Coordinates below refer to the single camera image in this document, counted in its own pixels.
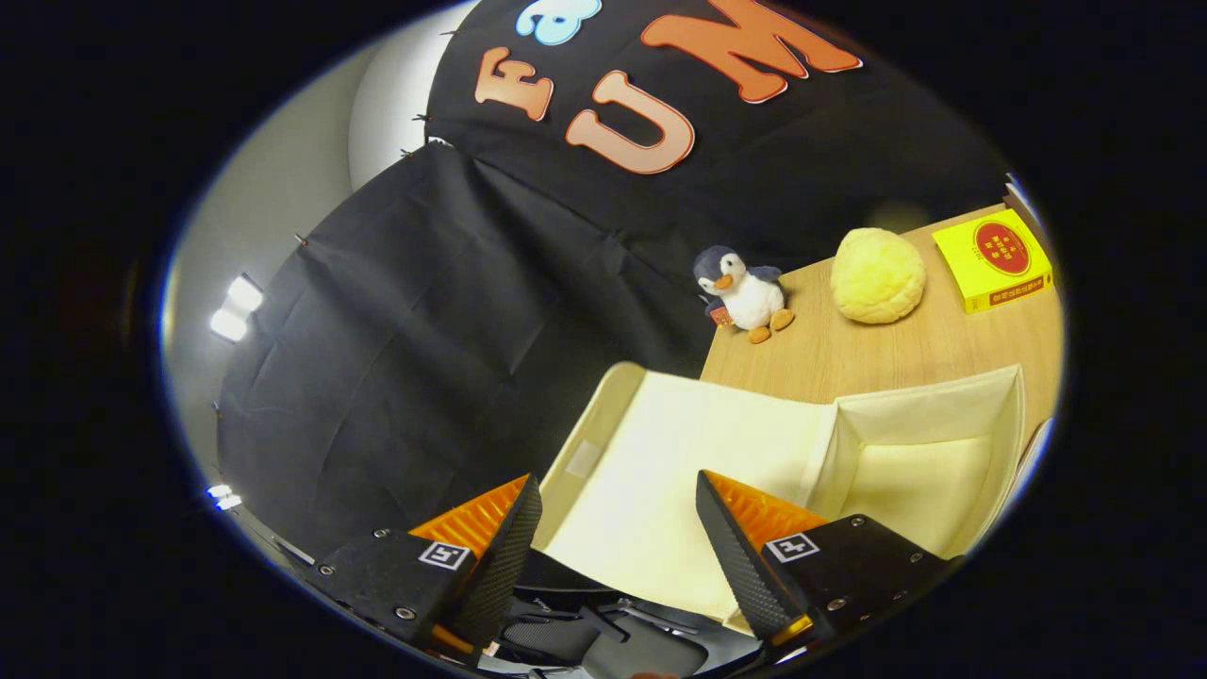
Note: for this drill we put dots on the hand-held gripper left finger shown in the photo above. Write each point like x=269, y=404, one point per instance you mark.
x=500, y=566

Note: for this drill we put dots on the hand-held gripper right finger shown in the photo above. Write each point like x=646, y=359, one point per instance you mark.
x=745, y=566

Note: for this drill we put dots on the cream fabric storage box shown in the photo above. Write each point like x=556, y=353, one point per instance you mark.
x=679, y=453

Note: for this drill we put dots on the black office chair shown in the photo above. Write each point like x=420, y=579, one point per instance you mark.
x=566, y=641

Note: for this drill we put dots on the black backdrop cloth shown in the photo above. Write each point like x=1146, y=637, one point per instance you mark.
x=424, y=330

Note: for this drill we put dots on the penguin plush toy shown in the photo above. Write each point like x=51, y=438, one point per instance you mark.
x=750, y=297

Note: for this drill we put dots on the ceiling light panel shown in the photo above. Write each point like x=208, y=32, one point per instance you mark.
x=223, y=496
x=236, y=306

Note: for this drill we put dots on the yellow round plush toy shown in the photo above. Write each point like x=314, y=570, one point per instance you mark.
x=877, y=278

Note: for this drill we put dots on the yellow book with red circle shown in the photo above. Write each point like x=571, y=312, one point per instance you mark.
x=995, y=255

